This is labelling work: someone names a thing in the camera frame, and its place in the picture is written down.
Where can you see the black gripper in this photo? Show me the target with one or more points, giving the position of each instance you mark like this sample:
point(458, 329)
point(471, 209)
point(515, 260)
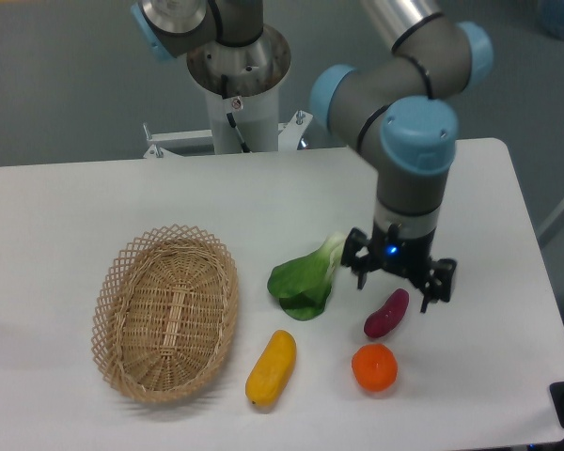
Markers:
point(406, 258)

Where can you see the yellow mango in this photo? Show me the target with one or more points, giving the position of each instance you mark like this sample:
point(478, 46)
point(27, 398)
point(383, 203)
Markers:
point(272, 371)

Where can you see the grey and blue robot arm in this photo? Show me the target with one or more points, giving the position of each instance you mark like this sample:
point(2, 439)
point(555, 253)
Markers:
point(396, 117)

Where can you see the purple sweet potato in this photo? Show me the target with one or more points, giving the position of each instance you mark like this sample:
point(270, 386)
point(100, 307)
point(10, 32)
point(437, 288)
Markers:
point(388, 317)

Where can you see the green bok choy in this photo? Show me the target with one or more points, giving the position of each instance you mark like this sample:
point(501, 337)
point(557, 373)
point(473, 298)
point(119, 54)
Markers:
point(303, 285)

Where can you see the orange tangerine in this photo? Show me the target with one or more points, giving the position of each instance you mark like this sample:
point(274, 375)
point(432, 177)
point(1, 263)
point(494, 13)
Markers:
point(375, 367)

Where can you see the woven wicker basket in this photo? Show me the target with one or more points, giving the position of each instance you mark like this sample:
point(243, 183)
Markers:
point(166, 314)

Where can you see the blue object in corner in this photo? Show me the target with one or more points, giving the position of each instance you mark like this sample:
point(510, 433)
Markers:
point(551, 16)

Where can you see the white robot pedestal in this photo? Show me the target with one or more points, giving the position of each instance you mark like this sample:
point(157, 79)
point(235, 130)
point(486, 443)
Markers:
point(241, 89)

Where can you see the white metal base frame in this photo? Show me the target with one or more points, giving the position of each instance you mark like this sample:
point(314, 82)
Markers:
point(169, 144)

